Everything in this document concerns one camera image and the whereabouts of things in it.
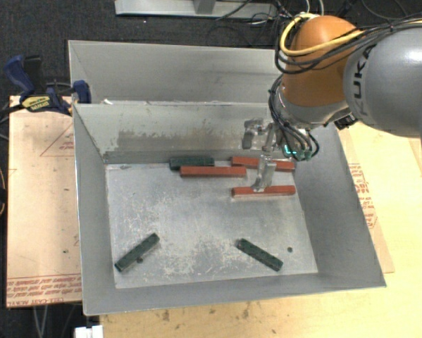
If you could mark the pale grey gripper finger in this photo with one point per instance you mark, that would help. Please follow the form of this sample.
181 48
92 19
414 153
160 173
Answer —
271 174
261 174

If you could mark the red-brown flat block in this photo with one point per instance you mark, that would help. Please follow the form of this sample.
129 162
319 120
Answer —
244 161
210 171
281 191

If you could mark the dark green flat block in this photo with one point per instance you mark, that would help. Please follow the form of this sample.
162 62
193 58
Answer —
191 162
136 252
260 255

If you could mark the grey metal bin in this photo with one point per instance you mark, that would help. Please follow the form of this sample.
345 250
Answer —
203 224

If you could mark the brown cardboard board, red print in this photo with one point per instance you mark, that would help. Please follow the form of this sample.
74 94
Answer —
41 195

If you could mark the black cylinder on white bracket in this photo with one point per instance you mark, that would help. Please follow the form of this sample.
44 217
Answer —
345 121

